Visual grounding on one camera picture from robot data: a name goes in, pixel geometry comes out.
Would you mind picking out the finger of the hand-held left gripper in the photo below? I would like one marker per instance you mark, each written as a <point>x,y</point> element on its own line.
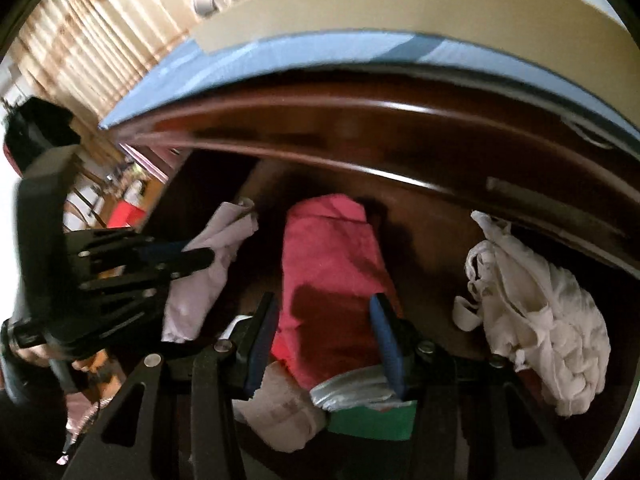
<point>170,255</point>
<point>165,276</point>

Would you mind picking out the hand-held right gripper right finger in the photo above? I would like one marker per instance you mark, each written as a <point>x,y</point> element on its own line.
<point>385,345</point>

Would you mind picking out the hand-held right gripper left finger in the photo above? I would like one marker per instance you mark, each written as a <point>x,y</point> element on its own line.
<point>262,345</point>

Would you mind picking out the light pink underwear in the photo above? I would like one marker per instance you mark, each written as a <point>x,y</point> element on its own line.
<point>200,300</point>

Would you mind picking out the green underwear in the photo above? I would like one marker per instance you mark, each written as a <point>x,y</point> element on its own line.
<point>370,422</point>

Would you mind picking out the dark red grey-waistband underwear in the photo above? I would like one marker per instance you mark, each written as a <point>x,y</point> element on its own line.
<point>330,260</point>

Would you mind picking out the desk drawer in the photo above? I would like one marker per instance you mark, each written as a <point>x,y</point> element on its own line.
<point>425,240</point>

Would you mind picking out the cream underwear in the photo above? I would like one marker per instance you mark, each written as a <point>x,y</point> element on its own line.
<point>540,320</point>

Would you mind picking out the beige cardboard tray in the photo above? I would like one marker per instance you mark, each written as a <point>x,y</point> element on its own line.
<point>400,5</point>

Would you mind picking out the person's left forearm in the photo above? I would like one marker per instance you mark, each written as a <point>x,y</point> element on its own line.
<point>35,400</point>

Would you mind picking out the beige socks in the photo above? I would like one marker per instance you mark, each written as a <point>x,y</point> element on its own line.
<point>280,410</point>

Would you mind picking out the blue plaid tablecloth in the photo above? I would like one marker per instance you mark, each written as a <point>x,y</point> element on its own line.
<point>250,60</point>

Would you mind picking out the beige patterned curtain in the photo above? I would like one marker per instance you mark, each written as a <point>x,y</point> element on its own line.
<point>90,35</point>

